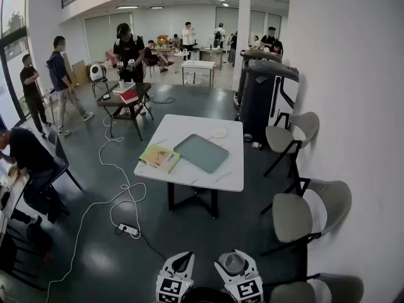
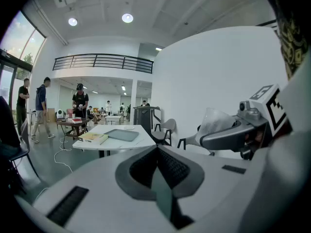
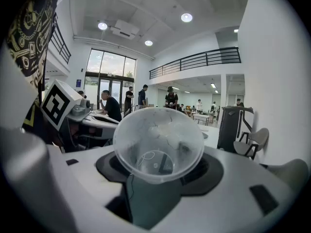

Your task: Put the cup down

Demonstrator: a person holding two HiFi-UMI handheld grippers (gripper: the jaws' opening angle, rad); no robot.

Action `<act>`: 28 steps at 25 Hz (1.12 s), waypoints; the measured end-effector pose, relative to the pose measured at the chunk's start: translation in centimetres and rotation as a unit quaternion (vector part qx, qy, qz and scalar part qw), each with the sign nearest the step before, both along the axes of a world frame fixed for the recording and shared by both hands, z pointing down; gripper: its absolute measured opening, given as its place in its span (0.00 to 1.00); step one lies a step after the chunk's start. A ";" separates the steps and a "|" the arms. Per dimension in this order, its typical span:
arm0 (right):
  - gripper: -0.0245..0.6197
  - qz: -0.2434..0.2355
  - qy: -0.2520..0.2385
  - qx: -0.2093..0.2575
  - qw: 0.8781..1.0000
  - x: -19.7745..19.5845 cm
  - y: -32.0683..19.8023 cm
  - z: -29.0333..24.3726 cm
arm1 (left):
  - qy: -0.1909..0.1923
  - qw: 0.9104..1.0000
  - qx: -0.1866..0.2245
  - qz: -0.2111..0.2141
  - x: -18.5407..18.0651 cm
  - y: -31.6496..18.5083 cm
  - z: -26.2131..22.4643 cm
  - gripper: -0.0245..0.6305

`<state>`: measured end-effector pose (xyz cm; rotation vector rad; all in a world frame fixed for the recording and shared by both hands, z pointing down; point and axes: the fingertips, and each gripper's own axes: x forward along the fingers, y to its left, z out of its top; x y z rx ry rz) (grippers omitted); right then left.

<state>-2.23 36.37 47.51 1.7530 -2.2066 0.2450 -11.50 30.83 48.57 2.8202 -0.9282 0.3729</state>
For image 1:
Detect white work desk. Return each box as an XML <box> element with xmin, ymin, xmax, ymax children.
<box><xmin>0</xmin><ymin>165</ymin><xmax>31</xmax><ymax>242</ymax></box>

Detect black robot with white panel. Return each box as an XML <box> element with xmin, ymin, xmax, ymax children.
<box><xmin>239</xmin><ymin>59</ymin><xmax>300</xmax><ymax>143</ymax></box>

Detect grey-green tray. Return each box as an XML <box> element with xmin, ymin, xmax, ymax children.
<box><xmin>173</xmin><ymin>133</ymin><xmax>230</xmax><ymax>174</ymax></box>

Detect yellow-green book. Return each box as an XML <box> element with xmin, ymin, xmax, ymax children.
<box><xmin>138</xmin><ymin>144</ymin><xmax>182</xmax><ymax>174</ymax></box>

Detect white book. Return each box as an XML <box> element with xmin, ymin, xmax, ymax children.
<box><xmin>112</xmin><ymin>82</ymin><xmax>136</xmax><ymax>94</ymax></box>

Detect clear plastic cup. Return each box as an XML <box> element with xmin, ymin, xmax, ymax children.
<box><xmin>218</xmin><ymin>252</ymin><xmax>247</xmax><ymax>276</ymax></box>

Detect black service robot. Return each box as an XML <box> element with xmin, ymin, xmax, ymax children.
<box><xmin>235</xmin><ymin>49</ymin><xmax>283</xmax><ymax>107</ymax></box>

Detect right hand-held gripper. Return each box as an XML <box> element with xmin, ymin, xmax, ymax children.
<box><xmin>214</xmin><ymin>249</ymin><xmax>264</xmax><ymax>303</ymax></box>

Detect black metal frame chair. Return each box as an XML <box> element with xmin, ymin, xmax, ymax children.
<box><xmin>0</xmin><ymin>222</ymin><xmax>48</xmax><ymax>292</ymax></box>

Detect white dome carrier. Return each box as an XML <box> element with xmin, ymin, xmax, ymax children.
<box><xmin>89</xmin><ymin>61</ymin><xmax>107</xmax><ymax>82</ymax></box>

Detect dark wooden coffee table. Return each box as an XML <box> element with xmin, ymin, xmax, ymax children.
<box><xmin>96</xmin><ymin>82</ymin><xmax>155</xmax><ymax>141</ymax></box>

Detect flat cardboard box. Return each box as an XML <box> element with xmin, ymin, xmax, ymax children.
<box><xmin>61</xmin><ymin>52</ymin><xmax>89</xmax><ymax>86</ymax></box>

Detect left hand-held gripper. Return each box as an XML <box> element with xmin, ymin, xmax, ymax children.
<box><xmin>156</xmin><ymin>251</ymin><xmax>195</xmax><ymax>303</ymax></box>

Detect white metal-legged table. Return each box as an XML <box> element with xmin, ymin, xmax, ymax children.
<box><xmin>181</xmin><ymin>59</ymin><xmax>217</xmax><ymax>88</ymax></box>

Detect grey padded chair black legs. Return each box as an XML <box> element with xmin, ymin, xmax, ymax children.
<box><xmin>260</xmin><ymin>178</ymin><xmax>353</xmax><ymax>255</ymax></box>
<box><xmin>263</xmin><ymin>273</ymin><xmax>365</xmax><ymax>303</ymax></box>
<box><xmin>263</xmin><ymin>111</ymin><xmax>320</xmax><ymax>178</ymax></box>

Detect red book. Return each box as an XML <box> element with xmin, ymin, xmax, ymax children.
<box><xmin>119</xmin><ymin>90</ymin><xmax>140</xmax><ymax>105</ymax></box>

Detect person's black printed shirt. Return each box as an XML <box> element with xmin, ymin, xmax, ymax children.
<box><xmin>184</xmin><ymin>287</ymin><xmax>236</xmax><ymax>303</ymax></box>

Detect black floor cable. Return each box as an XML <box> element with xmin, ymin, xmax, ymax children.
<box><xmin>148</xmin><ymin>96</ymin><xmax>176</xmax><ymax>105</ymax></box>
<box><xmin>114</xmin><ymin>224</ymin><xmax>167</xmax><ymax>261</ymax></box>

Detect black framed glass doors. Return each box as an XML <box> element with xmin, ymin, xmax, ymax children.
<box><xmin>0</xmin><ymin>0</ymin><xmax>31</xmax><ymax>129</ymax></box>

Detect black round waste bin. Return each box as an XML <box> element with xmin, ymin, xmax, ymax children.
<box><xmin>27</xmin><ymin>224</ymin><xmax>53</xmax><ymax>255</ymax></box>

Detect white floor cable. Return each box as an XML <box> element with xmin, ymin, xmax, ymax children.
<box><xmin>45</xmin><ymin>114</ymin><xmax>148</xmax><ymax>302</ymax></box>

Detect white power strip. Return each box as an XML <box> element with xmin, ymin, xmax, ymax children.
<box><xmin>118</xmin><ymin>222</ymin><xmax>141</xmax><ymax>237</ymax></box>

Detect dark grey chair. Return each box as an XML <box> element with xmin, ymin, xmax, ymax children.
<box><xmin>47</xmin><ymin>128</ymin><xmax>83</xmax><ymax>214</ymax></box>

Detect white marble table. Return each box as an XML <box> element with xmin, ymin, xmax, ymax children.
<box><xmin>134</xmin><ymin>114</ymin><xmax>245</xmax><ymax>220</ymax></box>

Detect food bowl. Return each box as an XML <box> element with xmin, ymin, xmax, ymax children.
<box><xmin>6</xmin><ymin>165</ymin><xmax>20</xmax><ymax>186</ymax></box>

